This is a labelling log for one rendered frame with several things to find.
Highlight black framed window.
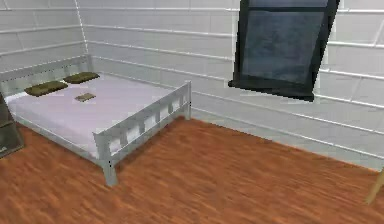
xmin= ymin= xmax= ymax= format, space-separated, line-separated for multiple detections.
xmin=227 ymin=0 xmax=341 ymax=103

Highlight small olive flat book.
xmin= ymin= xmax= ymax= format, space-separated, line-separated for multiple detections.
xmin=74 ymin=92 xmax=97 ymax=103

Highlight light wooden furniture leg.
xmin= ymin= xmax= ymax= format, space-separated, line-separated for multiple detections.
xmin=365 ymin=168 xmax=384 ymax=205

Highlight dark grey shelf unit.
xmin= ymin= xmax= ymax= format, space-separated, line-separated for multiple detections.
xmin=0 ymin=93 xmax=25 ymax=159

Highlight white framed bed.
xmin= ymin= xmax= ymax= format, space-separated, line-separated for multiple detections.
xmin=0 ymin=54 xmax=193 ymax=187

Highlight olive green pillow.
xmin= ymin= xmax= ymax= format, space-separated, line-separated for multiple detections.
xmin=23 ymin=80 xmax=69 ymax=98
xmin=62 ymin=71 xmax=101 ymax=85

